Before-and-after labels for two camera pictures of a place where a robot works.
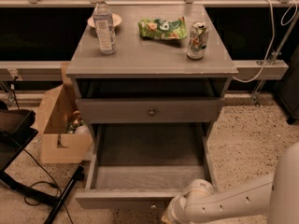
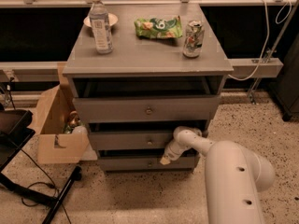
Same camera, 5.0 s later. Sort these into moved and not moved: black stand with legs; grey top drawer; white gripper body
Moved: white gripper body
Not moved: grey top drawer; black stand with legs
